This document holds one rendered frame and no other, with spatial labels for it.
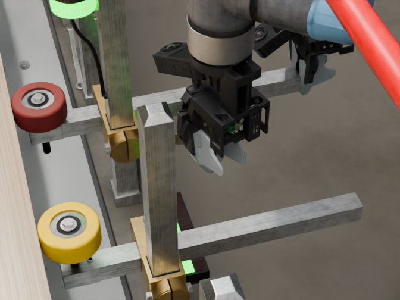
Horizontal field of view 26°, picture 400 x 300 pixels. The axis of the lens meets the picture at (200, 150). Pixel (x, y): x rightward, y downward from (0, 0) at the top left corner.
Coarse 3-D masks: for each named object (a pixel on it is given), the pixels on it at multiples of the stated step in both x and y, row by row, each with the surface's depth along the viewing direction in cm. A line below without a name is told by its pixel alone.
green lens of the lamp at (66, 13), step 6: (54, 0) 110; (90, 0) 111; (54, 6) 111; (60, 6) 110; (66, 6) 110; (72, 6) 110; (78, 6) 110; (84, 6) 110; (90, 6) 111; (54, 12) 112; (60, 12) 111; (66, 12) 111; (72, 12) 110; (78, 12) 111; (84, 12) 111; (90, 12) 112; (72, 18) 111
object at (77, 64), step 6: (66, 30) 173; (72, 30) 172; (72, 36) 170; (72, 42) 169; (72, 48) 168; (72, 54) 167; (78, 60) 165; (78, 66) 164; (78, 72) 163; (78, 78) 162; (78, 84) 161
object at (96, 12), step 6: (84, 0) 110; (96, 6) 113; (96, 12) 113; (96, 18) 114; (72, 24) 115; (78, 30) 116; (84, 36) 117; (90, 42) 118; (90, 48) 118; (96, 54) 119; (96, 60) 120; (96, 66) 121; (102, 78) 122; (102, 84) 123; (102, 90) 124; (102, 96) 125
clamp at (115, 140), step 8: (96, 88) 135; (96, 96) 133; (104, 104) 132; (104, 112) 131; (104, 120) 130; (136, 120) 130; (104, 128) 130; (120, 128) 128; (128, 128) 128; (136, 128) 128; (104, 136) 132; (112, 136) 128; (120, 136) 127; (128, 136) 127; (136, 136) 128; (112, 144) 128; (120, 144) 127; (128, 144) 127; (136, 144) 128; (112, 152) 128; (120, 152) 128; (128, 152) 129; (136, 152) 129; (120, 160) 129
